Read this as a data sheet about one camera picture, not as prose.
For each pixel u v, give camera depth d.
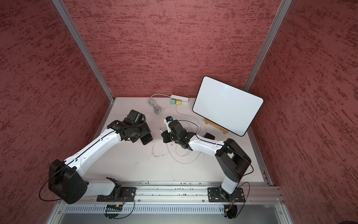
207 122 1.01
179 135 0.67
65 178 0.40
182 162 0.87
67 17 0.74
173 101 1.16
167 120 0.78
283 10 0.72
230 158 0.47
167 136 0.76
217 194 0.74
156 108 1.11
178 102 1.17
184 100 1.17
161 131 0.85
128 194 0.74
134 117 0.63
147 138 0.84
